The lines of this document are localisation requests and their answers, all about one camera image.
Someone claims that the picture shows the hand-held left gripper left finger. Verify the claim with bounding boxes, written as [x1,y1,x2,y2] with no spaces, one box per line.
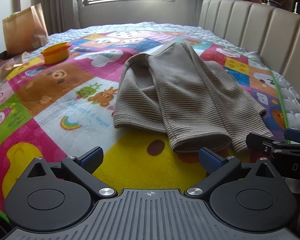
[27,146,118,199]

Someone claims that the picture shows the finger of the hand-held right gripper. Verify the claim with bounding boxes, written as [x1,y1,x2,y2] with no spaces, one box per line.
[284,128,300,145]
[246,132,300,155]

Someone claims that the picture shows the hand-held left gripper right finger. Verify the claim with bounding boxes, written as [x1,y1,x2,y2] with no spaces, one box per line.
[184,147,276,200]

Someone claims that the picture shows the beige striped knit garment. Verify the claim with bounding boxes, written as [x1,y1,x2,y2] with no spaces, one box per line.
[113,40,274,155]

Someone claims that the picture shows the colourful cartoon printed blanket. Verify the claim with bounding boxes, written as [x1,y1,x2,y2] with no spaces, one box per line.
[0,29,289,220]

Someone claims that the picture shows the orange plastic container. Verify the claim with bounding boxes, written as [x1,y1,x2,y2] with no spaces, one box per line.
[40,42,72,65]

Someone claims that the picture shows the beige padded headboard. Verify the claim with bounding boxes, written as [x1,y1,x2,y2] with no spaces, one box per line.
[198,0,300,100]

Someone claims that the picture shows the pink gift box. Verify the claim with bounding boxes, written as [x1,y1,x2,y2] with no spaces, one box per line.
[0,55,24,91]

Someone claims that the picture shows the brown paper bag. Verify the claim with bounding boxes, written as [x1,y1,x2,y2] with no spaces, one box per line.
[2,3,50,55]

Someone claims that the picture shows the grey curtain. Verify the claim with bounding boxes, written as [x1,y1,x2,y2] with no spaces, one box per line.
[14,0,81,36]
[176,0,212,27]

